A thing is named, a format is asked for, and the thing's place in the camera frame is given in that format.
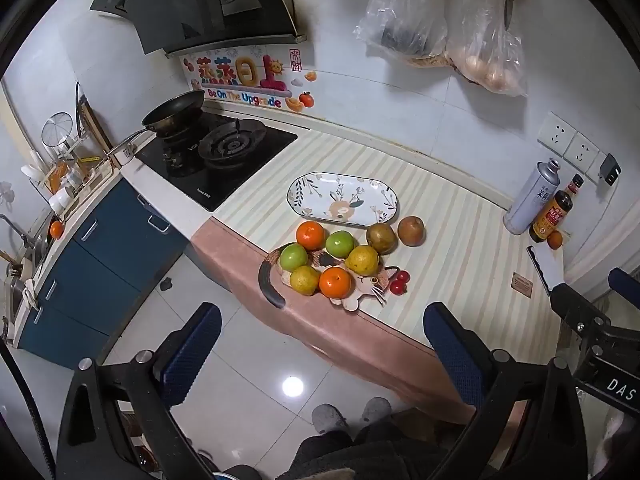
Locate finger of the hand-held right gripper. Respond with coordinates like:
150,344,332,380
550,282,609,349
608,267,640,308

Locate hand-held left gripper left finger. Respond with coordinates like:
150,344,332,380
56,301,223,480

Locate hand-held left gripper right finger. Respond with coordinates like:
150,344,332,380
422,301,588,480

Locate yellow-green citrus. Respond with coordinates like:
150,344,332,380
289,265,321,296
346,244,380,276

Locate olive brown pear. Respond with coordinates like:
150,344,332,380
366,222,399,255

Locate green apple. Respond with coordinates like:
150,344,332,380
278,242,309,273
325,230,358,258

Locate floral oval plate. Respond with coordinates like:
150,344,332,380
286,172,400,226

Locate black-edged notebook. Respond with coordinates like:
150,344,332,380
526,244,566,295

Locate grey slipper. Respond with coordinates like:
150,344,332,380
312,403,351,434
359,397,394,429

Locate cat-shaped mat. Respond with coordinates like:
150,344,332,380
258,250,402,314

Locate dark sauce bottle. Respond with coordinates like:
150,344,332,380
529,174,585,244

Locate black charger plug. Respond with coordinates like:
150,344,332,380
599,153,623,185

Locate reddish brown pear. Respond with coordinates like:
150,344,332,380
397,215,426,247

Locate blue kitchen cabinet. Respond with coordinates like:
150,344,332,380
15,177,191,370

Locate silver gas canister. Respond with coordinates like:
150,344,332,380
503,157,564,235

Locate person's dark trousers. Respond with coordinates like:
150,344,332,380
290,422,453,480

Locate black gas stove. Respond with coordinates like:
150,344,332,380
135,112,299,213

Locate metal faucet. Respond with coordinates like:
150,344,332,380
0,214,32,252

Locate dish rack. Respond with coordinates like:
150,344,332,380
21,132,117,211

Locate dark frying pan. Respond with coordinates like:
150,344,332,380
102,89,206,158

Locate wooden cutting board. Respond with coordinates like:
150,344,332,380
75,81,114,154

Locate metal strainer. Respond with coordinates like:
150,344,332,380
41,112,75,149

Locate plastic bag with eggs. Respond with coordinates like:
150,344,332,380
445,0,529,99

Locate plastic bag with dark contents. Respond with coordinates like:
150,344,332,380
355,0,449,59

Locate black range hood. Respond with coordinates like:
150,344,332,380
90,0,308,59

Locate white wall socket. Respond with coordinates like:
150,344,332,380
537,111,576,154
565,132,601,171

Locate black cable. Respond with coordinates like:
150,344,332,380
0,340,57,480

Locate colourful wall sticker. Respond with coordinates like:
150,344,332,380
181,45,318,114

